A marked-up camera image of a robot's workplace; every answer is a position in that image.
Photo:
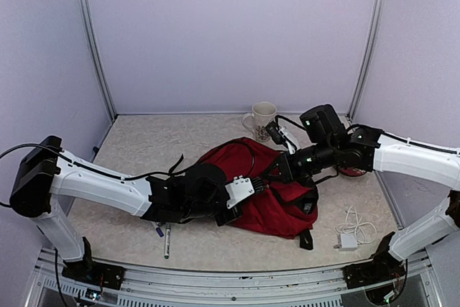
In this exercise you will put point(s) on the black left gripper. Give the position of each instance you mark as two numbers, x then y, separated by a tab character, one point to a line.
223	220

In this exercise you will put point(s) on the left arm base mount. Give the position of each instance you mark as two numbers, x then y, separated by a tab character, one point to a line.
92	272

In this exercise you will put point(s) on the aluminium corner post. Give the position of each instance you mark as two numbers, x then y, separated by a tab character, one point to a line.
371	41
103	85

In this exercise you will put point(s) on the aluminium front rail frame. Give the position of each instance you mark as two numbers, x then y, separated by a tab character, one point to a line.
155	286

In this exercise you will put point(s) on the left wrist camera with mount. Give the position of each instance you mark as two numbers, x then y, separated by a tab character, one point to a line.
242	188

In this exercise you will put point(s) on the white marker blue cap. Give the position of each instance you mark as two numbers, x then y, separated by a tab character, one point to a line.
158	228

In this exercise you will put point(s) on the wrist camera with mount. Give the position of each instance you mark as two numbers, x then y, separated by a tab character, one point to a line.
242	188
281	136

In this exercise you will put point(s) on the white patterned ceramic mug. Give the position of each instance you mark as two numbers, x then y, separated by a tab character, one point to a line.
258	118

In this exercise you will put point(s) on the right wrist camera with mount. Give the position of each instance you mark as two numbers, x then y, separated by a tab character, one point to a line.
281	136

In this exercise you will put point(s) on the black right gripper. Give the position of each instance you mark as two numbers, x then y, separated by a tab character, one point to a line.
290	174

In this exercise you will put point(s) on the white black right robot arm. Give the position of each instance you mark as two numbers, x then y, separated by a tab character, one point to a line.
371	149

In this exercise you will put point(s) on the left aluminium corner post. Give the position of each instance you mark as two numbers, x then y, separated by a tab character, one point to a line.
103	85

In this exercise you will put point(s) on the red student backpack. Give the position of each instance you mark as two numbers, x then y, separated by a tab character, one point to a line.
286	210

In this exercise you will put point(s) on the red floral plate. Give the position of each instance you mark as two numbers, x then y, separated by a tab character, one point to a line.
352	172

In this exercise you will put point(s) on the white charger with cable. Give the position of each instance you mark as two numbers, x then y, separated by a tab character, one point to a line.
354	232

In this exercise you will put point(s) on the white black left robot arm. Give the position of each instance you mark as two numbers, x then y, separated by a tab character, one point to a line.
49	172

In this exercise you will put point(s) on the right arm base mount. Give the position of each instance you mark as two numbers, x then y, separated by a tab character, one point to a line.
381	267

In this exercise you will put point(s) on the grey silver marker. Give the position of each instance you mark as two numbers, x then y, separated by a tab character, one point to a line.
167	241

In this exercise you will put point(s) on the right aluminium corner post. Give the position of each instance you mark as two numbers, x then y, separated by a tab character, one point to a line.
371	41

